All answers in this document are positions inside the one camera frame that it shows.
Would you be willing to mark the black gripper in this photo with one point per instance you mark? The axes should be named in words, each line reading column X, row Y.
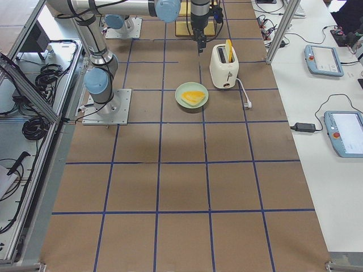
column 197, row 20

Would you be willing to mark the white toaster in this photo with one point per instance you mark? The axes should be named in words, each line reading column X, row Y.
column 223, row 73

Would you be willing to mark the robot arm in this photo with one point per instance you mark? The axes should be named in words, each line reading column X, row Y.
column 99, row 80
column 166, row 11

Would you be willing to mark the bread slice in toaster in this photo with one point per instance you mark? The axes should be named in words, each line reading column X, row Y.
column 229, row 51

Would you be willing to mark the light green plate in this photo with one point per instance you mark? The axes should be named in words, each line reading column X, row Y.
column 190, row 86

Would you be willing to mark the triangular bread on plate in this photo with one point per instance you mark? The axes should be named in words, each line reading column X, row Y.
column 193, row 98

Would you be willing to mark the blue teach pendant far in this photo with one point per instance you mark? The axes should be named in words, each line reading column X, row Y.
column 323, row 60

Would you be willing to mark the blue teach pendant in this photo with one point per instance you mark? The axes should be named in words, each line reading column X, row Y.
column 323, row 60
column 344, row 129

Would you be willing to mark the black power adapter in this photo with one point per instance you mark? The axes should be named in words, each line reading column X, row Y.
column 304, row 127

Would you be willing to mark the blue teach pendant near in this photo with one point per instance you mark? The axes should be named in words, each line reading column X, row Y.
column 344, row 129

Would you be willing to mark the black wire basket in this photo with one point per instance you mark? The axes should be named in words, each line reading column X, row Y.
column 210, row 25

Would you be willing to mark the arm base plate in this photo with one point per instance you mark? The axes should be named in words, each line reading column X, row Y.
column 131, row 29
column 116, row 112

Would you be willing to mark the aluminium frame post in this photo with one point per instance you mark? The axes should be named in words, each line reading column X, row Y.
column 282, row 27

